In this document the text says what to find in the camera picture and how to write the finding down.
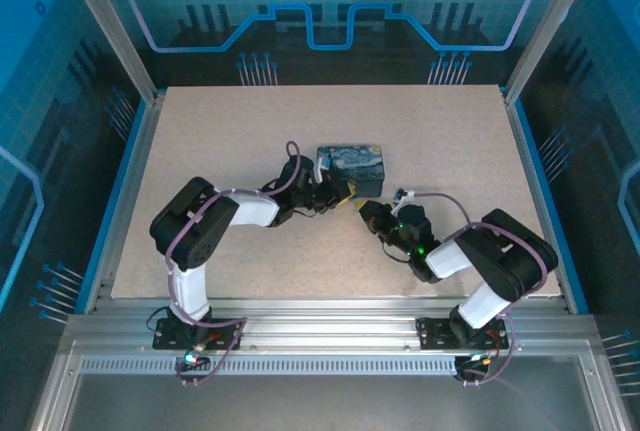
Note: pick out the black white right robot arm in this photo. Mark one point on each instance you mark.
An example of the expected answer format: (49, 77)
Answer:
(505, 261)

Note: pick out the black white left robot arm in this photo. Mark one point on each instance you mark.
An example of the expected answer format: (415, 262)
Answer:
(200, 231)

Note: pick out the starry night print tin box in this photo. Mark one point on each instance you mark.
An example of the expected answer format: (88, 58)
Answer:
(357, 166)

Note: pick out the steel tray panel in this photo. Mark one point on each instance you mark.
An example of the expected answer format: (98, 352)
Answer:
(320, 401)

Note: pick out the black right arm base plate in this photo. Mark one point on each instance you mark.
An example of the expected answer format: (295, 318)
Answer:
(435, 333)

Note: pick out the aluminium table frame rail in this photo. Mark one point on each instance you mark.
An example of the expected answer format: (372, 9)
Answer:
(330, 321)

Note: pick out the aluminium side frame rail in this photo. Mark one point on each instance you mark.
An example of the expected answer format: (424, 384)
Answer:
(540, 201)
(125, 201)

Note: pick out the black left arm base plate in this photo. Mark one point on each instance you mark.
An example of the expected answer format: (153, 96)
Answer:
(172, 333)

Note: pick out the aluminium frame post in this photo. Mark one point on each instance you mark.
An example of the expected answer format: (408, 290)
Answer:
(112, 26)
(547, 26)

